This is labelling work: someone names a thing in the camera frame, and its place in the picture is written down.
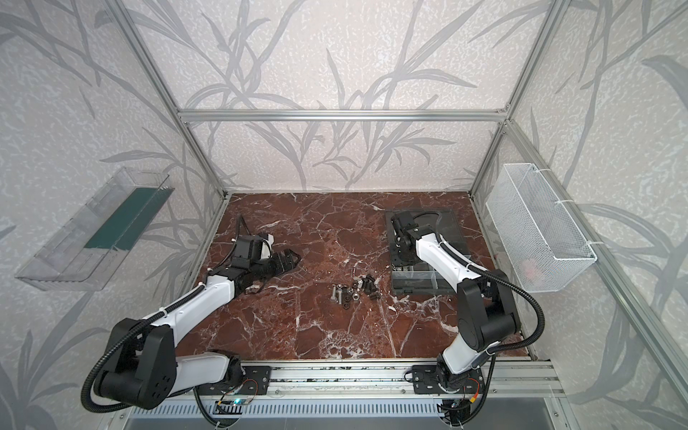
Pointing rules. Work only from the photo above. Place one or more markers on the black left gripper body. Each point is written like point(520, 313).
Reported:
point(264, 269)

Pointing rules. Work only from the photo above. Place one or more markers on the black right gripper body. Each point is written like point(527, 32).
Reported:
point(397, 257)

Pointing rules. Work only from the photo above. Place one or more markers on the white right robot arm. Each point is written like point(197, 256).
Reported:
point(487, 311)

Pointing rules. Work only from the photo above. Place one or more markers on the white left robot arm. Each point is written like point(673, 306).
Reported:
point(140, 366)

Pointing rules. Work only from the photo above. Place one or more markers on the pile of screws and nuts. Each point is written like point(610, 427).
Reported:
point(348, 295)

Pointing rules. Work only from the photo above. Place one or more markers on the pink object in basket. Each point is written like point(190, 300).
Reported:
point(531, 271)

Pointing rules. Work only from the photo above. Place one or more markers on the aluminium rear crossbar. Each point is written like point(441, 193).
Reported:
point(299, 115)

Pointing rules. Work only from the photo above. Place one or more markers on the white wire mesh basket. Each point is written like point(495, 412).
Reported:
point(533, 223)

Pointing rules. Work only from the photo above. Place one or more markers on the clear wall shelf green bottom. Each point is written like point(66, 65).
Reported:
point(88, 250)

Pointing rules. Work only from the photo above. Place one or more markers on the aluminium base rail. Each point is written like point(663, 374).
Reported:
point(388, 378)

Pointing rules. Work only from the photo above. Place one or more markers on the aluminium frame post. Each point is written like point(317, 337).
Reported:
point(554, 15)

